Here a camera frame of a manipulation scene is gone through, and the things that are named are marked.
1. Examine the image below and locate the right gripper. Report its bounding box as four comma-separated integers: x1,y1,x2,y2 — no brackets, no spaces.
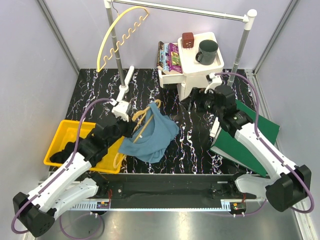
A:
180,87,223,118

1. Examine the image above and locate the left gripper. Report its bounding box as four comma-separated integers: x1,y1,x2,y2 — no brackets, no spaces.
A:
106,113,137,148

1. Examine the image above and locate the orange-yellow plastic hanger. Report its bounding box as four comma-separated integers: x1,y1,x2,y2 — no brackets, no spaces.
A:
113,106,154,169

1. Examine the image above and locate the blue tank top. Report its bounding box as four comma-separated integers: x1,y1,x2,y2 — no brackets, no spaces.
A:
118,102,180,164

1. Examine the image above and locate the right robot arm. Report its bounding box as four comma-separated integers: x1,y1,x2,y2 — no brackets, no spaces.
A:
189,85,315,214

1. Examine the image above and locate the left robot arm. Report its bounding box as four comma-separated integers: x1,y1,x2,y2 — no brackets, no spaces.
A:
11,117,137,238

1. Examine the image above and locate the pale yellow wavy hanger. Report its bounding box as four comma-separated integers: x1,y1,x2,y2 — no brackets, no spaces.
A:
96,6,150,73

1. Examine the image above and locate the purple book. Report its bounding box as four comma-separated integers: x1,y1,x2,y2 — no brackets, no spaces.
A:
168,43,183,74

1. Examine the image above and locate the white side cabinet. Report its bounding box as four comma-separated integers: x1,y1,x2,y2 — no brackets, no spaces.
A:
158,32,224,101

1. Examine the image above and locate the dark green mug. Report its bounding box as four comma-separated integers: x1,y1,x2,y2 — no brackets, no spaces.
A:
195,39,219,66

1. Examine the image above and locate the blue book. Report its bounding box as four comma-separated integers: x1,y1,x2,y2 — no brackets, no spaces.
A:
160,41,170,74

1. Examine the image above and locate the green folder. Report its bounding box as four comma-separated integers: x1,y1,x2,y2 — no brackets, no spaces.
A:
210,115,280,177

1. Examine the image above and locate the yellow plastic bin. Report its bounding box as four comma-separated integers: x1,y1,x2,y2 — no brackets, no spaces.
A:
43,119,124,174

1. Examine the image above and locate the brown cube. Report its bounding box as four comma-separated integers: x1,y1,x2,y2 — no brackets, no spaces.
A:
181,32,195,49

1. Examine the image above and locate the dark brown book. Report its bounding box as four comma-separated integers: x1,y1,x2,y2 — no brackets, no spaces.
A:
156,41,165,71

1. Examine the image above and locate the black cloth in bin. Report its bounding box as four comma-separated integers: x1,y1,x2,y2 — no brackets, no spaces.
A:
49,141,76,164

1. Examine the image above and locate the white clothes rack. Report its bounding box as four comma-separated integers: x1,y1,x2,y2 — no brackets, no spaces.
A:
96,0,258,102

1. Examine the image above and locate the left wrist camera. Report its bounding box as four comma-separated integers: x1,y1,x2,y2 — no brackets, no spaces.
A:
111,99,131,122

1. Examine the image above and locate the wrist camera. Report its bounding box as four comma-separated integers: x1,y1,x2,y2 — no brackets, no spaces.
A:
204,72,223,94
111,99,131,122

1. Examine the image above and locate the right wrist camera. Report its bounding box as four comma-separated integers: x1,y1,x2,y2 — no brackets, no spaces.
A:
204,72,223,94

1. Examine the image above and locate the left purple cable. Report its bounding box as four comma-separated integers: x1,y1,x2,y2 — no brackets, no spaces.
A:
10,98,116,238

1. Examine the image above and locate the aluminium frame rail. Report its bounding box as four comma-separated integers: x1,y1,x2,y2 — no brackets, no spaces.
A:
32,182,307,213

